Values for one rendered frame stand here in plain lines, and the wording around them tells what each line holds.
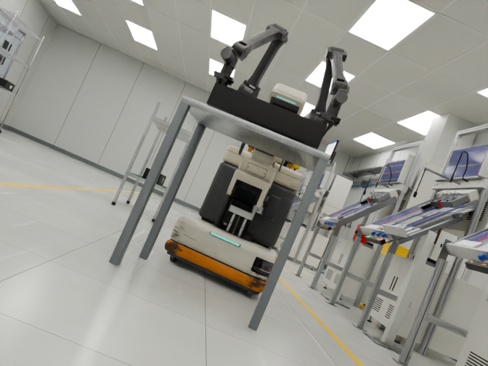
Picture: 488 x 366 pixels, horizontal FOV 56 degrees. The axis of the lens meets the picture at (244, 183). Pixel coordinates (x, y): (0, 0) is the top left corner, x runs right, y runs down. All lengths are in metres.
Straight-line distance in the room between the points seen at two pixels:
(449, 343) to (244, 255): 1.88
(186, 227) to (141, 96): 9.93
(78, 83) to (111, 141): 1.73
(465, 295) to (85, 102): 10.59
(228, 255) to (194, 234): 0.23
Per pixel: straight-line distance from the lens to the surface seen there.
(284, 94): 2.74
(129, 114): 12.43
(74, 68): 12.96
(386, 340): 3.35
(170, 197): 2.45
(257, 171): 2.73
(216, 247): 2.66
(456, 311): 3.88
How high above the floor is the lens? 0.43
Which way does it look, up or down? 4 degrees up
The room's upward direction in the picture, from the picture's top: 23 degrees clockwise
